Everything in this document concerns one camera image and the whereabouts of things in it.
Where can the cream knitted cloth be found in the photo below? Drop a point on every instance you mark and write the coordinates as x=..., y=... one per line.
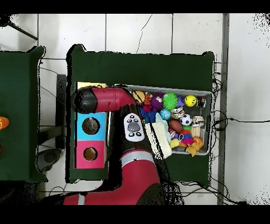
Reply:
x=162, y=141

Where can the brown plush toy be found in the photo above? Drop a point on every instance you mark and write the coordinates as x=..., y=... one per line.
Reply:
x=193, y=149

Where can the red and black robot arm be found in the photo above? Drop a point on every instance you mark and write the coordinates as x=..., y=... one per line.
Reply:
x=135, y=177

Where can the wooden box with three holes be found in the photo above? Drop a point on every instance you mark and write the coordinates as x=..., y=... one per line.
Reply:
x=82, y=146

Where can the clear mesh bin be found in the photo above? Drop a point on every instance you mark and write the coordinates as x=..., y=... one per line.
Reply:
x=202, y=127

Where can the purple spiky ball with eyes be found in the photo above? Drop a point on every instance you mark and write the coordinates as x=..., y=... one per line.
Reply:
x=157, y=101

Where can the mint green knitted cloth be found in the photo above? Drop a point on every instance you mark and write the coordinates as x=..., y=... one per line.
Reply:
x=162, y=120

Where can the green spiky ball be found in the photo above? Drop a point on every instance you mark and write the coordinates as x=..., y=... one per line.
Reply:
x=170, y=101

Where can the yellow smiley ball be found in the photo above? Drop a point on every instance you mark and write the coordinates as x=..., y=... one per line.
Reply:
x=190, y=100

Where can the small orange basketball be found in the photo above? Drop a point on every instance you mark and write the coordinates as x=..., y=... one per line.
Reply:
x=198, y=141

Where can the green cloth side table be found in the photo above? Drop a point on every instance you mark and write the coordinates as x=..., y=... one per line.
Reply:
x=21, y=93

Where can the small orange object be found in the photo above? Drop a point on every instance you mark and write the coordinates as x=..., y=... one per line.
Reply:
x=3, y=123

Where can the black tripod stand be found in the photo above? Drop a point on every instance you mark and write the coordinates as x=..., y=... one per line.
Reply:
x=4, y=20

